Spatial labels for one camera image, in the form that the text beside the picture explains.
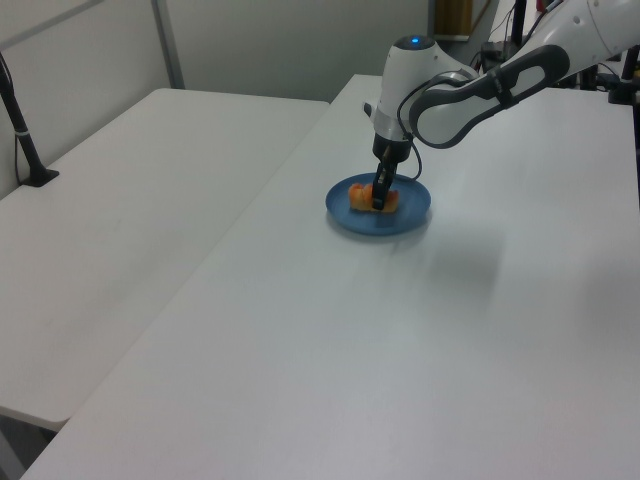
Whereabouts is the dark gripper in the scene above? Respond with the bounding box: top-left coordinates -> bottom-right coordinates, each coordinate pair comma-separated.
371,131 -> 414,212

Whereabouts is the orange glazed bread loaf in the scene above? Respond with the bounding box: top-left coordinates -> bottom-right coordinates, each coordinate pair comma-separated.
347,182 -> 401,214

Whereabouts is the blue round plate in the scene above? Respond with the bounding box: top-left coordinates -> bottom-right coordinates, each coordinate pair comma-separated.
324,171 -> 433,237

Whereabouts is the black electronics box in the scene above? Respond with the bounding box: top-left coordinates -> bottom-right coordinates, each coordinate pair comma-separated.
479,41 -> 512,67

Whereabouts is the yellow wooden board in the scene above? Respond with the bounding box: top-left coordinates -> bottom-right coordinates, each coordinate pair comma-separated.
433,0 -> 475,40

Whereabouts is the thin black upright pole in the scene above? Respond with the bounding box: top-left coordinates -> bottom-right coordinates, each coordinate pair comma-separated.
512,0 -> 528,47

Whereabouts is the white side table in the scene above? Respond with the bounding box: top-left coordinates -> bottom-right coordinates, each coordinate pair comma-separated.
0,88 -> 331,431

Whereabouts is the black pole stand with base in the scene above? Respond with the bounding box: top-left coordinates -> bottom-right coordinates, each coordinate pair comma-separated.
0,49 -> 61,189

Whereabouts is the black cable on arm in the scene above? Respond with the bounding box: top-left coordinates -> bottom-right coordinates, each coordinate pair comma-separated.
395,72 -> 427,183

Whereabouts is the black camera clamp stand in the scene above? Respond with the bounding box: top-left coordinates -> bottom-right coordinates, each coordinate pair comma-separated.
607,43 -> 640,106

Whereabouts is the grey partition frame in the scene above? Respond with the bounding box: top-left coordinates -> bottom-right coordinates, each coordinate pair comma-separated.
0,0 -> 187,92

